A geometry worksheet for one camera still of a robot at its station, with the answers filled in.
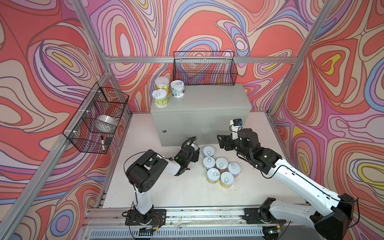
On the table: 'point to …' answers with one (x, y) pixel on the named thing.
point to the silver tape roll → (107, 121)
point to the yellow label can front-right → (226, 179)
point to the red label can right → (234, 169)
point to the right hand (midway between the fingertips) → (225, 138)
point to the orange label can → (221, 163)
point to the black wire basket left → (93, 126)
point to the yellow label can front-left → (213, 175)
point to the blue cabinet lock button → (164, 131)
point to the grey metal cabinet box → (205, 111)
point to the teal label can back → (208, 151)
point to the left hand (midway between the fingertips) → (195, 148)
